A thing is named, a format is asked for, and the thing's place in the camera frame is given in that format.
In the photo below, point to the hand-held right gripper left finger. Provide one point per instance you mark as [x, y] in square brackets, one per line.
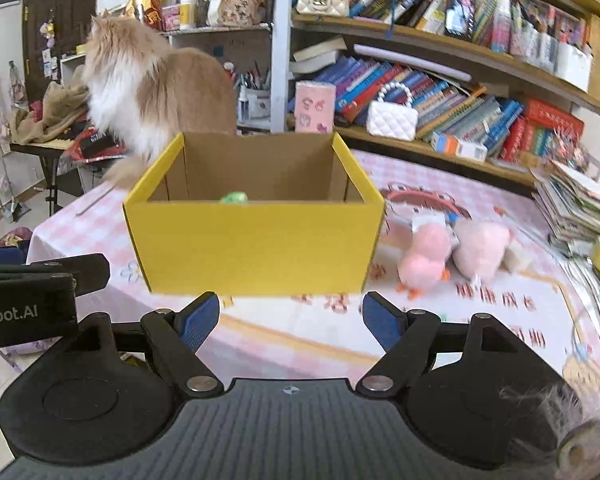
[202, 321]

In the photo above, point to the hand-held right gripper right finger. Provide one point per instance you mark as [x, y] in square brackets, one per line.
[382, 322]

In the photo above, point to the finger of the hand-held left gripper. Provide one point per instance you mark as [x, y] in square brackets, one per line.
[80, 270]

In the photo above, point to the pink plush duck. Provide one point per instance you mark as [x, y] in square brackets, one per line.
[422, 260]

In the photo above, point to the yellow cardboard box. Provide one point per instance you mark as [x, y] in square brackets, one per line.
[255, 250]

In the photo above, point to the pale pink plush pig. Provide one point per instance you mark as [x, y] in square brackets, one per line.
[480, 250]

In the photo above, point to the white eraser block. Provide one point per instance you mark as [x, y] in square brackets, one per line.
[517, 257]

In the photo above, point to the pink cartoon table mat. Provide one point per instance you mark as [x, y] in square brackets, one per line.
[290, 330]

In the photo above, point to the red black bag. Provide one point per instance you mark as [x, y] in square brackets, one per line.
[92, 145]

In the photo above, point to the green frog toy car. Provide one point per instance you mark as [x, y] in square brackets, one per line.
[235, 198]

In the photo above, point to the small side table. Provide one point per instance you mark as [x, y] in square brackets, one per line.
[30, 146]

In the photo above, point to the brown blanket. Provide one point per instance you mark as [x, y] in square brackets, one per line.
[45, 115]

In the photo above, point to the orange blue white carton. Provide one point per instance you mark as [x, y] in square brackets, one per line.
[460, 147]

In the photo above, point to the grey fur tuft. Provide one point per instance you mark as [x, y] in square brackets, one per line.
[555, 410]

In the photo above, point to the fluffy orange white cat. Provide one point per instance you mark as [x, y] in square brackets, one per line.
[145, 85]

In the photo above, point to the wooden bookshelf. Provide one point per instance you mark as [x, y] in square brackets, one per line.
[505, 168]

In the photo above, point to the grey flat case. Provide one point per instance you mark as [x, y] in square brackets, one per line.
[505, 162]

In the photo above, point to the pen holder with pens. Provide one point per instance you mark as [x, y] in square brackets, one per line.
[254, 102]

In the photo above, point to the pink cartoon cylinder container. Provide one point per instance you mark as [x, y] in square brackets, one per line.
[314, 107]

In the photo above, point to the stack of worn booklets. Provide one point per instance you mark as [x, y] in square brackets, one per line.
[575, 200]

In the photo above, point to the colourful sequin ornament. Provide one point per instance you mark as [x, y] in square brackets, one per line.
[570, 152]

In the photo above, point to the white rolled paper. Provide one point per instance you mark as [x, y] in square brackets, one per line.
[410, 59]

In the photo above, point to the thick cream-paged book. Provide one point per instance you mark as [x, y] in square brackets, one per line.
[320, 50]
[310, 66]

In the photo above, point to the pink jar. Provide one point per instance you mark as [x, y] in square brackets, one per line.
[170, 19]

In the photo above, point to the red and gold packet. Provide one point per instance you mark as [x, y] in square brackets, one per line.
[145, 7]

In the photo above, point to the dark wooden door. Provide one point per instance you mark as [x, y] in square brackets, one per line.
[65, 0]

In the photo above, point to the white shelf unit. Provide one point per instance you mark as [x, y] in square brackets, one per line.
[280, 60]

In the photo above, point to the white plastic bottle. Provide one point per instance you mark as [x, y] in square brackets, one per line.
[188, 12]

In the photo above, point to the white magazine holder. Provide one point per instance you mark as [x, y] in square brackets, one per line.
[575, 67]

